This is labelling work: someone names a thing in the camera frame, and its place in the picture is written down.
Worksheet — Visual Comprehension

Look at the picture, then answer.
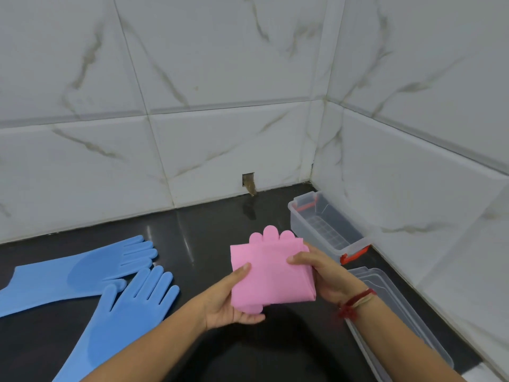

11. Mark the blue silicone glove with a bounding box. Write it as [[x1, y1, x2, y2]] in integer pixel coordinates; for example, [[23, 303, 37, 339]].
[[53, 265, 180, 382], [0, 235, 159, 318]]

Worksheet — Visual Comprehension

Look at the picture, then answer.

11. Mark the person's right forearm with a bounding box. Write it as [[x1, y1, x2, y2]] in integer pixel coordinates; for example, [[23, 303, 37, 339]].
[[342, 288, 468, 382]]

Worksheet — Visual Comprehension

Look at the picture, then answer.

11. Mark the person's left hand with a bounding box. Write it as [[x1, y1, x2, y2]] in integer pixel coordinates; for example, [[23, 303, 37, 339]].
[[202, 263, 266, 331]]

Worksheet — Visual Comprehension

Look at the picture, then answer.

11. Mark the pink rubber glove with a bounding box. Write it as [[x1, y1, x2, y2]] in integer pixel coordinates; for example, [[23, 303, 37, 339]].
[[230, 225, 317, 315]]

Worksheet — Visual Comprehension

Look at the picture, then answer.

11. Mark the clear plastic storage box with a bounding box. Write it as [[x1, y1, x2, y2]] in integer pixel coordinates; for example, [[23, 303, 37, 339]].
[[288, 191, 372, 265]]

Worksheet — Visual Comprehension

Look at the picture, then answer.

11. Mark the person's left forearm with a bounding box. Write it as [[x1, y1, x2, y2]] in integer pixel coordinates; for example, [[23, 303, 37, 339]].
[[80, 297, 209, 382]]

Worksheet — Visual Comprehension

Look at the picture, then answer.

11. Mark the person's right hand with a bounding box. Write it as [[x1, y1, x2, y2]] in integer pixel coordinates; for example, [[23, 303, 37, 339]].
[[287, 243, 365, 306]]

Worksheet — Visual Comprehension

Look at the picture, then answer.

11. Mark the red thread wristband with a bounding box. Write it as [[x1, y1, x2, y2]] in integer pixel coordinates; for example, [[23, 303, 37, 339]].
[[337, 289, 378, 320]]

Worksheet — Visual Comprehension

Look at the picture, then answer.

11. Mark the clear plastic box lid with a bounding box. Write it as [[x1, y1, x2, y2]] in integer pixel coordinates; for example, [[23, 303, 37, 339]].
[[344, 267, 455, 382]]

